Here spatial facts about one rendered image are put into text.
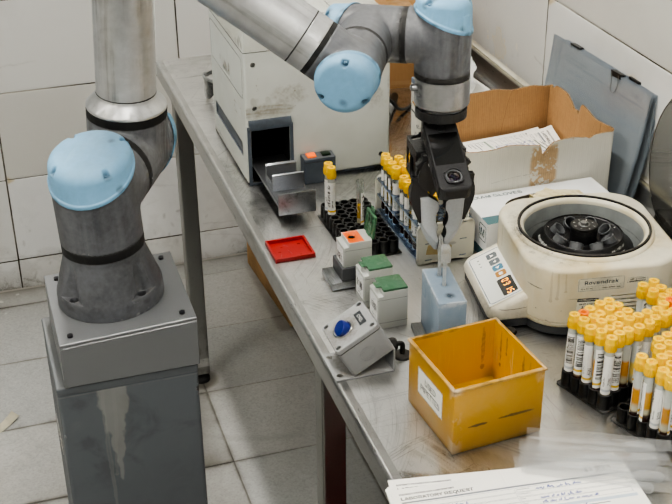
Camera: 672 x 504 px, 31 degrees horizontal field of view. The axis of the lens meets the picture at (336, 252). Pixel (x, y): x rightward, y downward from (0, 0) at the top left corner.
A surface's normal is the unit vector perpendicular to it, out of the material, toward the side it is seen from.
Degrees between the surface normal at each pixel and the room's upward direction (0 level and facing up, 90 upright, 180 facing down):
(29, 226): 90
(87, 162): 10
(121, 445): 90
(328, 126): 90
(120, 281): 74
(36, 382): 0
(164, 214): 90
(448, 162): 28
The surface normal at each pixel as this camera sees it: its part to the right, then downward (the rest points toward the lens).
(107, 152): -0.07, -0.78
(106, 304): 0.07, 0.23
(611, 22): -0.95, 0.15
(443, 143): 0.03, -0.55
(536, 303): -0.70, 0.35
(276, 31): -0.14, 0.46
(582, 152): 0.32, 0.48
